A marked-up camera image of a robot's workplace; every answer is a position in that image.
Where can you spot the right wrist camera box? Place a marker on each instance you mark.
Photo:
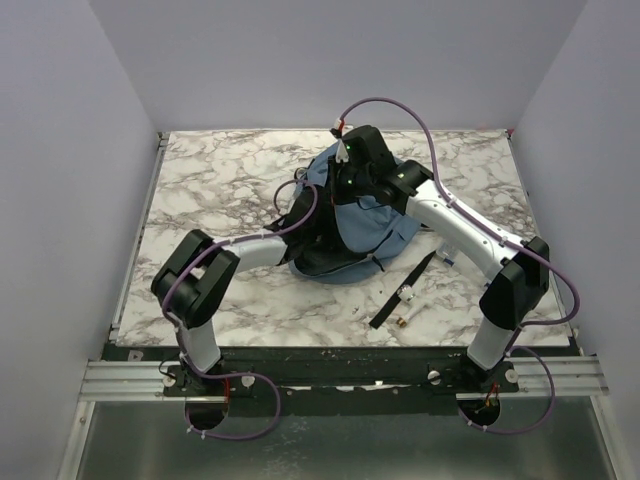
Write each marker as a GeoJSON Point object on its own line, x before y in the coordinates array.
{"type": "Point", "coordinates": [341, 155]}

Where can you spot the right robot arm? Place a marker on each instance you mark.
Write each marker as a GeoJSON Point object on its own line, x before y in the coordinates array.
{"type": "Point", "coordinates": [514, 268]}

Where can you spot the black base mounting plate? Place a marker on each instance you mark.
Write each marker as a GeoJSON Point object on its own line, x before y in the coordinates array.
{"type": "Point", "coordinates": [334, 381]}

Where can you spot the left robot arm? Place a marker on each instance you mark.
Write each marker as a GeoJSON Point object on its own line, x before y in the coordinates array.
{"type": "Point", "coordinates": [192, 283]}

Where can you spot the clear plastic packet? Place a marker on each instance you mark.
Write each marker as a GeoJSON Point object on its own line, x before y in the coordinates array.
{"type": "Point", "coordinates": [461, 264]}

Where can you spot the blue student backpack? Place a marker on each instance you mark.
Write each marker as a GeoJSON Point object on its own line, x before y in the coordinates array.
{"type": "Point", "coordinates": [355, 241]}

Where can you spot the aluminium frame rail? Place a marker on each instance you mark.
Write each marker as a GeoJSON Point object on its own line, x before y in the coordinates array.
{"type": "Point", "coordinates": [123, 381]}

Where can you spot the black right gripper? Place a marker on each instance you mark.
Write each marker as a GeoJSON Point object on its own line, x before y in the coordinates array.
{"type": "Point", "coordinates": [334, 169]}

